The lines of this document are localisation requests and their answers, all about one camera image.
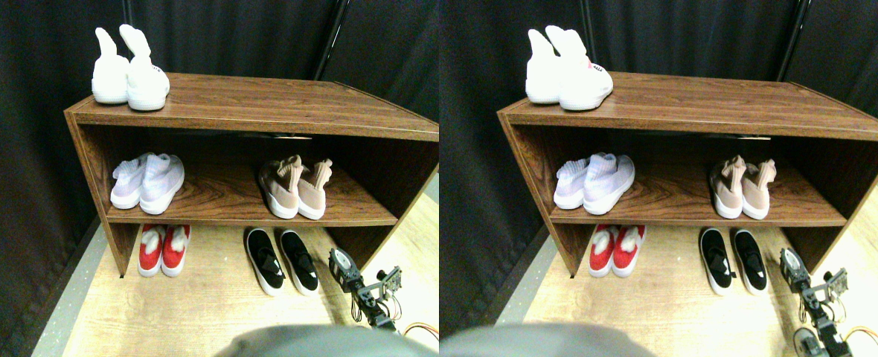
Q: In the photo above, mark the black curtain stand pole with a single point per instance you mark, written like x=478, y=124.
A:
x=795, y=37
x=332, y=37
x=586, y=15
x=129, y=15

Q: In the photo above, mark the white shoe with red mark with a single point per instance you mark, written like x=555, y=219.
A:
x=586, y=88
x=146, y=88

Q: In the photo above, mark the black shoe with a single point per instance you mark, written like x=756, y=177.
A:
x=300, y=262
x=264, y=264
x=716, y=264
x=750, y=262

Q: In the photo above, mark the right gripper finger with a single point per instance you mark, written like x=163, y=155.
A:
x=793, y=268
x=344, y=269

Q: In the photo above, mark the brown shoe rack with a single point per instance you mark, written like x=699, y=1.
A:
x=260, y=104
x=707, y=104

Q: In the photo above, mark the black bracket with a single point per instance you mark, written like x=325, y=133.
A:
x=388, y=282

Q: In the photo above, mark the lilac shoe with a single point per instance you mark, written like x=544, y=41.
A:
x=125, y=187
x=569, y=190
x=161, y=184
x=609, y=184

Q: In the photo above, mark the beige shoe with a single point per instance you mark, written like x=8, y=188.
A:
x=315, y=193
x=728, y=192
x=279, y=192
x=759, y=193

